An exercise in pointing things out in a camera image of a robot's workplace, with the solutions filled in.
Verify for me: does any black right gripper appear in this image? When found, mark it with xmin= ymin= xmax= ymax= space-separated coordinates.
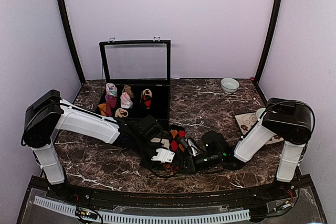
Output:
xmin=174 ymin=153 xmax=223 ymax=175

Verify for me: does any black red yellow argyle sock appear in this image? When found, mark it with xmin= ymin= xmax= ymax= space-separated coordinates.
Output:
xmin=164 ymin=124 xmax=186 ymax=174

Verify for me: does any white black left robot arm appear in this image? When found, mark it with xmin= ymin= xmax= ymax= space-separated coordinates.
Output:
xmin=21 ymin=90 xmax=163 ymax=201

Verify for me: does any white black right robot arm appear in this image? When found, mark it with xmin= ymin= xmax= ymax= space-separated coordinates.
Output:
xmin=187 ymin=98 xmax=316 ymax=200

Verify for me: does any beige rolled sock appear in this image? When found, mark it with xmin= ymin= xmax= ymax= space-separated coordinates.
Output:
xmin=115 ymin=108 xmax=129 ymax=118

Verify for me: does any floral patterned coaster tile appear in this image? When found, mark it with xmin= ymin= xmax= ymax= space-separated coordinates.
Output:
xmin=234 ymin=112 xmax=285 ymax=145

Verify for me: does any magenta rolled sock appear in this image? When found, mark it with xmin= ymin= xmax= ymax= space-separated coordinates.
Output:
xmin=105 ymin=94 xmax=117 ymax=108

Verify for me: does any black glass-lid sock box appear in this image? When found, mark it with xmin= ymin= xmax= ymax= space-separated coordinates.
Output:
xmin=99 ymin=39 xmax=171 ymax=130

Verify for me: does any white cup on coaster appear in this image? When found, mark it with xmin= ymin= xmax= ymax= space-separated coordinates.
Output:
xmin=256 ymin=108 xmax=266 ymax=119

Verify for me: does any pale green ceramic bowl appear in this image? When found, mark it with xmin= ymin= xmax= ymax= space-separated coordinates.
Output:
xmin=221 ymin=78 xmax=240 ymax=93

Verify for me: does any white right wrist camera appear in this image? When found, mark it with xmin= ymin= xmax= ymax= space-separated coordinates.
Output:
xmin=187 ymin=138 xmax=199 ymax=157

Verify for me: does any black table edge rail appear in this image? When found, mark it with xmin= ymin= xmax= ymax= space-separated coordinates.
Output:
xmin=28 ymin=175 xmax=313 ymax=211

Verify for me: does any white slotted cable duct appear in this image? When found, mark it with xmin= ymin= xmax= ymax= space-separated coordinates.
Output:
xmin=33 ymin=196 xmax=250 ymax=223

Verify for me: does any black left frame post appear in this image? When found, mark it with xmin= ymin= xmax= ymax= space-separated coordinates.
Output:
xmin=57 ymin=0 xmax=86 ymax=85

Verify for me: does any black frame post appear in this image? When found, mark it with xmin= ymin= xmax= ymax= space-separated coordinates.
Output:
xmin=57 ymin=0 xmax=86 ymax=85
xmin=254 ymin=0 xmax=281 ymax=86

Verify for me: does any black right frame post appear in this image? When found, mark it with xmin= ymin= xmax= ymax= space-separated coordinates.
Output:
xmin=254 ymin=0 xmax=281 ymax=86

